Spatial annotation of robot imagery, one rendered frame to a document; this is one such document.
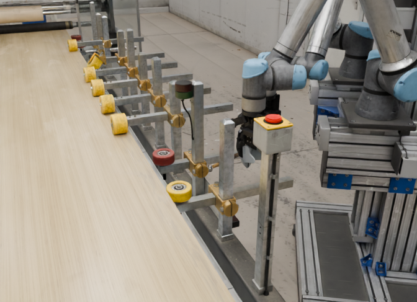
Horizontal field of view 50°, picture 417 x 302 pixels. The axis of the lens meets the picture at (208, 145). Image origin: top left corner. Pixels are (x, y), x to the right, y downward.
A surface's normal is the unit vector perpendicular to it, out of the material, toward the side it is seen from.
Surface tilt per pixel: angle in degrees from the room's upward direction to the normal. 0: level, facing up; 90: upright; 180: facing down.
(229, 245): 0
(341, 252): 0
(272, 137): 90
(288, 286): 0
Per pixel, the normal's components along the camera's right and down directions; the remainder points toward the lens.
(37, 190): 0.00, -0.90
